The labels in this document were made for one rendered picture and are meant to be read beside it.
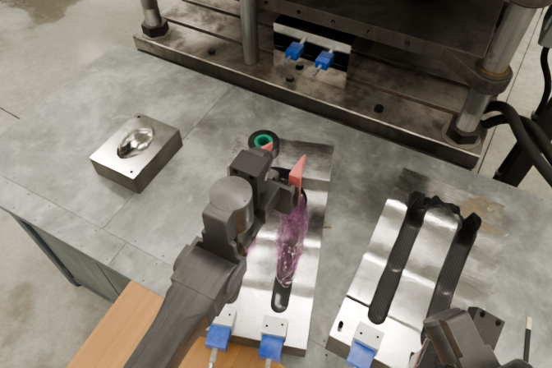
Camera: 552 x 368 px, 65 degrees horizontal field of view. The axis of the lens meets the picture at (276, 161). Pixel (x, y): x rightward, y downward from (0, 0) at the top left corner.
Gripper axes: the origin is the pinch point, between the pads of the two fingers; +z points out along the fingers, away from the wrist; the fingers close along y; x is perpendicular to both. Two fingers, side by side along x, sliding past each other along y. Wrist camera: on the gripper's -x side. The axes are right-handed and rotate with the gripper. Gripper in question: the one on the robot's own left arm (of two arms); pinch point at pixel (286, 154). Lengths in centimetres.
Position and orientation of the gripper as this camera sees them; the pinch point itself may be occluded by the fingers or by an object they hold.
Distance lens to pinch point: 73.7
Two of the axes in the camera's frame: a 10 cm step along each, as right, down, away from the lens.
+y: -9.0, -3.4, 2.8
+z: 4.4, -6.7, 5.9
